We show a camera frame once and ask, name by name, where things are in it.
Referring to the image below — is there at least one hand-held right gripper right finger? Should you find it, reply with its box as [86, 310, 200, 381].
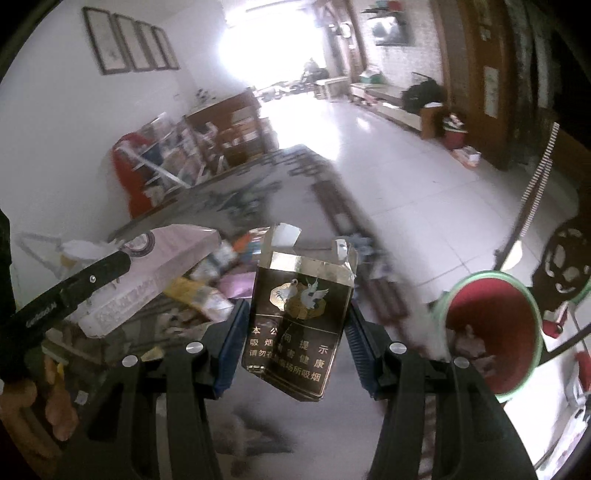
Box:
[346, 302, 539, 480]

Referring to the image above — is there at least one black bag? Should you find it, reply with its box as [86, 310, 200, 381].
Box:
[402, 74, 446, 114]

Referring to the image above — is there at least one wall shelf with items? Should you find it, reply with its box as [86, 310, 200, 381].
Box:
[362, 0, 407, 24]

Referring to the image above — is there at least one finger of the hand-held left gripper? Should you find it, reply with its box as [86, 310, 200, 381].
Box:
[51, 249, 133, 308]

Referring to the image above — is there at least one wooden partition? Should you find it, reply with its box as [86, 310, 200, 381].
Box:
[429, 0, 518, 171]

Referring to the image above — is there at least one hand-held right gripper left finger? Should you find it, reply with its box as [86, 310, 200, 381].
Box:
[55, 300, 250, 480]

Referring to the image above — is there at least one brown gold cigarette pack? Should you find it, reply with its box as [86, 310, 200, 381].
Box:
[241, 223, 358, 402]

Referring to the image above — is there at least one small red bucket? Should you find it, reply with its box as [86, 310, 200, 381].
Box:
[442, 113, 468, 149]

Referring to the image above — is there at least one person's left hand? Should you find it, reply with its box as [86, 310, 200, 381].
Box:
[0, 357, 80, 460]

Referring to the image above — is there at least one cardboard box with items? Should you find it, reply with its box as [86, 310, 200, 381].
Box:
[452, 145, 482, 167]

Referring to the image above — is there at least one cluttered storage rack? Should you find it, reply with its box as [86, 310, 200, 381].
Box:
[143, 113, 218, 185]

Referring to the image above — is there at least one beaded stick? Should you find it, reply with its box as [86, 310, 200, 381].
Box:
[494, 122, 560, 273]

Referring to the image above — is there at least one dark framed wall picture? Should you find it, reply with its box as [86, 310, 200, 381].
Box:
[113, 14, 151, 72]
[137, 21, 169, 71]
[83, 7, 130, 76]
[152, 27, 181, 70]

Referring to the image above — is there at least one long pink white box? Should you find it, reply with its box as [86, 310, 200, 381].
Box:
[78, 224, 222, 340]

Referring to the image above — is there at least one dark wooden carved chair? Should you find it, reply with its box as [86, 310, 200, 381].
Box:
[531, 217, 591, 361]

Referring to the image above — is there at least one red cloth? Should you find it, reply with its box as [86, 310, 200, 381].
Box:
[111, 133, 158, 220]

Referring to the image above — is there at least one low television cabinet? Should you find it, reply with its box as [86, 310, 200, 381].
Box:
[348, 80, 444, 134]

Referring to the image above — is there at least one aluminium step ladder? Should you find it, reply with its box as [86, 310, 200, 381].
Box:
[117, 138, 192, 190]

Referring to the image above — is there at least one red bin with green rim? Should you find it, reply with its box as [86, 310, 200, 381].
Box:
[434, 270, 543, 401]

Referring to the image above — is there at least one orange snack bag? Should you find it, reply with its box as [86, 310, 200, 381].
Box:
[231, 231, 264, 259]

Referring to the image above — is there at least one white stool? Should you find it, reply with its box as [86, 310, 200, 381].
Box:
[314, 76, 348, 101]

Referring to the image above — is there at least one pink plastic wrapper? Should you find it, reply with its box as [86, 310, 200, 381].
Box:
[218, 272, 256, 301]

